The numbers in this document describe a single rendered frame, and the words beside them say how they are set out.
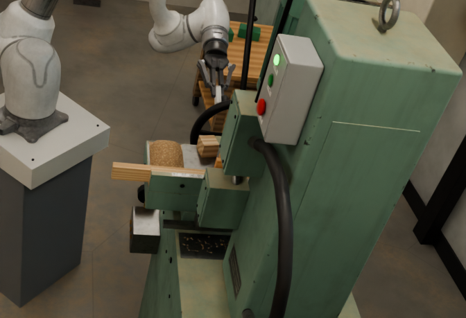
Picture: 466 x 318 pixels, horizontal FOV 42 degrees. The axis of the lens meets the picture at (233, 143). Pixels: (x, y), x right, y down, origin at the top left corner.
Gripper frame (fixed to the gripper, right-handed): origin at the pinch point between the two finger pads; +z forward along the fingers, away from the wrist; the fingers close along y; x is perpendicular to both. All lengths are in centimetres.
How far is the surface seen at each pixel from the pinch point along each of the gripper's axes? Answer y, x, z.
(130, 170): -28, -17, 39
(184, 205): -13.1, -11.3, 44.4
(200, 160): -8.3, -10.0, 29.8
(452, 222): 133, 78, -3
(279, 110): -9, -72, 57
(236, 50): 30, 72, -86
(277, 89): -10, -74, 54
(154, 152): -21.2, -12.2, 30.2
